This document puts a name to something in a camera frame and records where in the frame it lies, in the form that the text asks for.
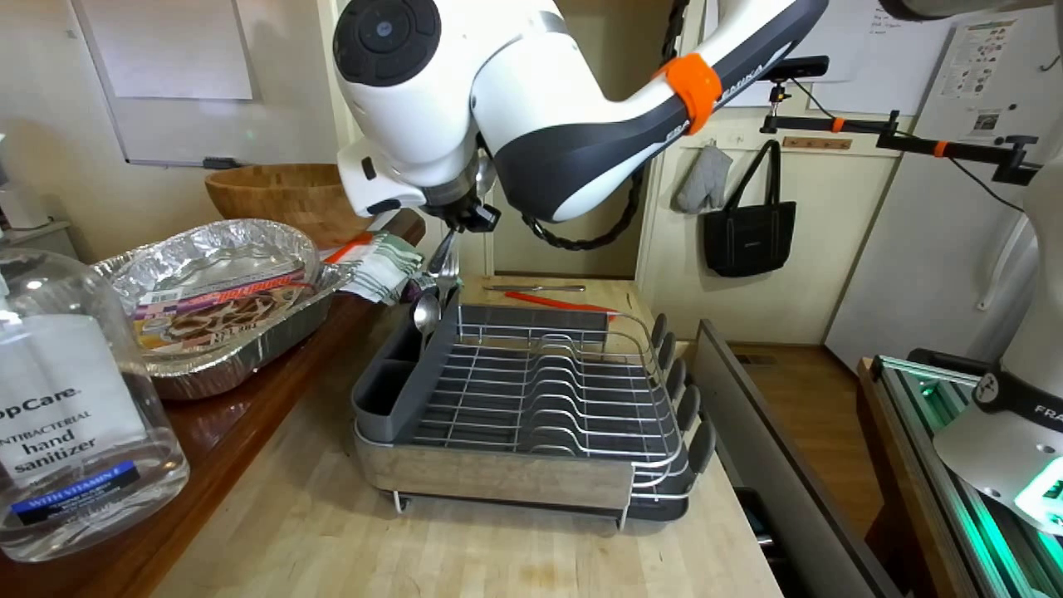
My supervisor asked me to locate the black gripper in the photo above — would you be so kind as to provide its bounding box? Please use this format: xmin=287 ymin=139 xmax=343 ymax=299
xmin=424 ymin=176 xmax=505 ymax=238

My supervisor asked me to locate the small steel spoon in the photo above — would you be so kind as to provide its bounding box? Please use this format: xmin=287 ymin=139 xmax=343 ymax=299
xmin=428 ymin=225 xmax=465 ymax=309

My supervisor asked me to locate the green striped dish towel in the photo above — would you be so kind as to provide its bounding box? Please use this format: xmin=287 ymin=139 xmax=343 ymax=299
xmin=329 ymin=228 xmax=428 ymax=309

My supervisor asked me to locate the large steel spoon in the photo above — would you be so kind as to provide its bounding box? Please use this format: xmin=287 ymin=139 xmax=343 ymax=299
xmin=410 ymin=281 xmax=450 ymax=337

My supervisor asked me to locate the red silicone spatula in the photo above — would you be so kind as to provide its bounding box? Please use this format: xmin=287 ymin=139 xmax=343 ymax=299
xmin=502 ymin=281 xmax=619 ymax=320

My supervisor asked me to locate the orange plastic utensil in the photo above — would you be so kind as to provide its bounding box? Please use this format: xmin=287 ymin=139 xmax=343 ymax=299
xmin=321 ymin=228 xmax=374 ymax=269

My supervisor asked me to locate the grey oven mitt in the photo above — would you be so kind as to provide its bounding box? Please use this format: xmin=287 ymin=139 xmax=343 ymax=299
xmin=670 ymin=141 xmax=738 ymax=217

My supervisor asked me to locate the aluminium foil tray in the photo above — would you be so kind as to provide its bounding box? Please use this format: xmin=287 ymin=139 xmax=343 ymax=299
xmin=94 ymin=217 xmax=343 ymax=404

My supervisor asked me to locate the black tote bag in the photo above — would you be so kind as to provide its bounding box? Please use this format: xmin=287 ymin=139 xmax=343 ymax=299
xmin=699 ymin=139 xmax=802 ymax=281

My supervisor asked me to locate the clear plastic snack bag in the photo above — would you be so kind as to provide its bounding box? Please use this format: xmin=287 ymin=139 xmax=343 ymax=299
xmin=125 ymin=260 xmax=319 ymax=352

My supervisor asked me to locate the dark wood counter ledge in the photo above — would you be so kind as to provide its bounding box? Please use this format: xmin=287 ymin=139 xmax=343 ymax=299
xmin=0 ymin=210 xmax=428 ymax=598

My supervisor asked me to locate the white tall cabinet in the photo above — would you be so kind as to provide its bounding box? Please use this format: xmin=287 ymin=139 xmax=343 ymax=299
xmin=633 ymin=103 xmax=907 ymax=348

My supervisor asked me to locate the clear hand sanitizer bottle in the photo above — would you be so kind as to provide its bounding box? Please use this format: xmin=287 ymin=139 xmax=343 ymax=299
xmin=0 ymin=129 xmax=192 ymax=564

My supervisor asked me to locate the white refrigerator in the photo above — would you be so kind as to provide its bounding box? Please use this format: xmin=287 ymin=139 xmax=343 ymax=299
xmin=823 ymin=147 xmax=1042 ymax=368

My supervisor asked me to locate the printed paper sheet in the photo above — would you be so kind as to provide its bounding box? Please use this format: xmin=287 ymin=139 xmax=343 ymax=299
xmin=916 ymin=10 xmax=1059 ymax=160

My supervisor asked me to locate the grey wire dish rack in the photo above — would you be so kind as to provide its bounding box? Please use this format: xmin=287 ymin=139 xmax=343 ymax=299
xmin=349 ymin=294 xmax=721 ymax=524

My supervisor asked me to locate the white wall whiteboard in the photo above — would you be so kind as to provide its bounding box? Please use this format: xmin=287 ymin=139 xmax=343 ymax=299
xmin=71 ymin=0 xmax=343 ymax=169

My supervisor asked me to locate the black stereo camera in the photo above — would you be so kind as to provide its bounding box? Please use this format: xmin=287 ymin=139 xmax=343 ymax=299
xmin=761 ymin=54 xmax=835 ymax=83

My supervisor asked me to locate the black camera stand rod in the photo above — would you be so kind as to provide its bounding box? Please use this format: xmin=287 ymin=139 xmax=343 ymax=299
xmin=761 ymin=107 xmax=1046 ymax=190

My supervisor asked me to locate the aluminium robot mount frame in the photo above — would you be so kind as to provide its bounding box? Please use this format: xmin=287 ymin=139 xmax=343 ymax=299
xmin=867 ymin=348 xmax=1063 ymax=598

